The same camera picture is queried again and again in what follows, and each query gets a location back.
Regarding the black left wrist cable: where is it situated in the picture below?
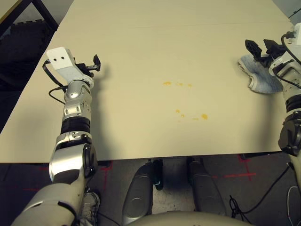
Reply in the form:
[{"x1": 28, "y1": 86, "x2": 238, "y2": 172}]
[{"x1": 42, "y1": 60, "x2": 69, "y2": 105}]

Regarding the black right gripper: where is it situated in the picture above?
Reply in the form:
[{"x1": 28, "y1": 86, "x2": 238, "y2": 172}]
[{"x1": 245, "y1": 39, "x2": 285, "y2": 69}]

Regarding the light blue fluffy rag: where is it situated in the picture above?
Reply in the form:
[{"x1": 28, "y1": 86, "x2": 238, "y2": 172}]
[{"x1": 237, "y1": 54, "x2": 284, "y2": 94}]

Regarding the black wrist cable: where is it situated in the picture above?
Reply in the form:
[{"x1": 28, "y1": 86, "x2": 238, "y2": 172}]
[
  {"x1": 42, "y1": 60, "x2": 69, "y2": 105},
  {"x1": 281, "y1": 34, "x2": 301, "y2": 90}
]

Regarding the white sneaker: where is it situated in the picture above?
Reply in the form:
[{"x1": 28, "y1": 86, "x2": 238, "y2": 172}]
[{"x1": 80, "y1": 191, "x2": 101, "y2": 225}]

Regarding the black floor cable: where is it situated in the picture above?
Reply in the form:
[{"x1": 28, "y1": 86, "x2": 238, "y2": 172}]
[{"x1": 229, "y1": 164, "x2": 293, "y2": 221}]

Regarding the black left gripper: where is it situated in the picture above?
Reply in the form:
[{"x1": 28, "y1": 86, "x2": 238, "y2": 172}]
[{"x1": 74, "y1": 54, "x2": 102, "y2": 77}]

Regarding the black foam puzzle mat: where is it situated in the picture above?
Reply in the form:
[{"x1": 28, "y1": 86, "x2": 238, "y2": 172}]
[{"x1": 0, "y1": 20, "x2": 55, "y2": 132}]

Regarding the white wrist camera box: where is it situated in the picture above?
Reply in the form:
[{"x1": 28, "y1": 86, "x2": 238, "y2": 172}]
[
  {"x1": 46, "y1": 47, "x2": 95, "y2": 87},
  {"x1": 269, "y1": 22, "x2": 301, "y2": 78}
]

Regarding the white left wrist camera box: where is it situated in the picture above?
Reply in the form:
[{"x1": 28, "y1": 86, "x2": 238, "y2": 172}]
[{"x1": 46, "y1": 47, "x2": 95, "y2": 87}]

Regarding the grey left robot leg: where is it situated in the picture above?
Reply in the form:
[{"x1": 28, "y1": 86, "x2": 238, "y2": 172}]
[{"x1": 122, "y1": 160, "x2": 163, "y2": 226}]

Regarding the grey robot torso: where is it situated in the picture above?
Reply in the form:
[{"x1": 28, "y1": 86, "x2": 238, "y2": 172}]
[{"x1": 130, "y1": 209, "x2": 257, "y2": 226}]

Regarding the black post under table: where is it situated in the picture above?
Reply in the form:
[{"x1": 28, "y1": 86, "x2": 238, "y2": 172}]
[{"x1": 152, "y1": 159, "x2": 163, "y2": 191}]

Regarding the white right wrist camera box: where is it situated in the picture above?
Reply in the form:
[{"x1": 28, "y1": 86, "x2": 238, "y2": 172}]
[{"x1": 269, "y1": 22, "x2": 301, "y2": 78}]

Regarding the black metal frame bar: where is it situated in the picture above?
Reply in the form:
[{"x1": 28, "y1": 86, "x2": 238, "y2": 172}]
[{"x1": 30, "y1": 0, "x2": 60, "y2": 29}]

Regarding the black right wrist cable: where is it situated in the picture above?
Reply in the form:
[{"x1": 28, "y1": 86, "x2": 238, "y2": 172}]
[{"x1": 281, "y1": 34, "x2": 301, "y2": 90}]

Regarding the white floor cable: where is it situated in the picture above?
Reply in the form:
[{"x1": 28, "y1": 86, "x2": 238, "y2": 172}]
[{"x1": 287, "y1": 185, "x2": 301, "y2": 213}]

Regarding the yellow liquid spill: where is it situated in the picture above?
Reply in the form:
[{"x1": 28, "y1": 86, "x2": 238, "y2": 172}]
[
  {"x1": 162, "y1": 81, "x2": 192, "y2": 88},
  {"x1": 175, "y1": 109, "x2": 209, "y2": 122}
]

